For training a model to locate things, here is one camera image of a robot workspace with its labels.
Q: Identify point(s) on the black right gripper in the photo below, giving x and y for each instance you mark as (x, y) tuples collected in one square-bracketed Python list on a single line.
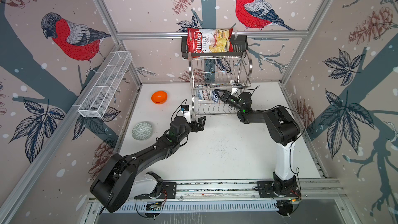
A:
[(225, 98)]

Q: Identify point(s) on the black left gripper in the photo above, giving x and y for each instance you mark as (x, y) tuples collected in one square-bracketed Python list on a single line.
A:
[(201, 125)]

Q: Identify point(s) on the white brown patterned bowl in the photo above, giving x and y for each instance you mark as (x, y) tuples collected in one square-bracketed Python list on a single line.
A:
[(209, 93)]

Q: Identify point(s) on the blue geometric upturned bowl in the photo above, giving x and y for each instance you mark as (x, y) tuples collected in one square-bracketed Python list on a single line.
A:
[(204, 94)]

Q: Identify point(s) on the blue floral ceramic bowl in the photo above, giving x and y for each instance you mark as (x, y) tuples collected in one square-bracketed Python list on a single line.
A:
[(199, 94)]

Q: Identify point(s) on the stainless steel dish rack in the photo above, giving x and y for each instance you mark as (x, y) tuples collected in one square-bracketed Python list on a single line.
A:
[(218, 71)]

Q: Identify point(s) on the red patterned ceramic bowl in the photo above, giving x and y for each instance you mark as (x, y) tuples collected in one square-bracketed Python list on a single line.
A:
[(215, 95)]

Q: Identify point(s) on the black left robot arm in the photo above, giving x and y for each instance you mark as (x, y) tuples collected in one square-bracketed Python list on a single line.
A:
[(113, 185)]

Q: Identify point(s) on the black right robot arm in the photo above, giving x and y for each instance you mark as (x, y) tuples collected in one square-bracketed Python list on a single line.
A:
[(283, 130)]

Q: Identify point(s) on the orange plastic bowl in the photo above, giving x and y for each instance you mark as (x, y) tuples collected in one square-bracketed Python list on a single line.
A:
[(159, 97)]

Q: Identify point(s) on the green patterned ceramic bowl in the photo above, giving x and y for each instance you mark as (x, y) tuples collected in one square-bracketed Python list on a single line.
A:
[(142, 131)]

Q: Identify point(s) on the red cassava chips bag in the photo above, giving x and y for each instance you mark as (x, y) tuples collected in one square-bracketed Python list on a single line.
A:
[(209, 40)]

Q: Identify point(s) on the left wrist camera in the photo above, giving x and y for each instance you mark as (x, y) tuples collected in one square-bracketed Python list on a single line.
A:
[(186, 110)]

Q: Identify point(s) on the black wall basket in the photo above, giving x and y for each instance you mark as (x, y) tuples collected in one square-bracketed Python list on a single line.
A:
[(238, 44)]

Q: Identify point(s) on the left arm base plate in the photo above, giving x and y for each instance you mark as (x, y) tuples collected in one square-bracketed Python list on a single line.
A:
[(165, 191)]

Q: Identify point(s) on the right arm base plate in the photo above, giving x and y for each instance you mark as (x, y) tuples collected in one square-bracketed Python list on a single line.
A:
[(271, 189)]

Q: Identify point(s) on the white wire mesh shelf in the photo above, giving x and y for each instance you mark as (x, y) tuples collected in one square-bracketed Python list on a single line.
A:
[(101, 94)]

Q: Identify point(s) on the aluminium mounting rail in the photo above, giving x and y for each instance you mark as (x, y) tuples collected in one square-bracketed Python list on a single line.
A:
[(235, 190)]

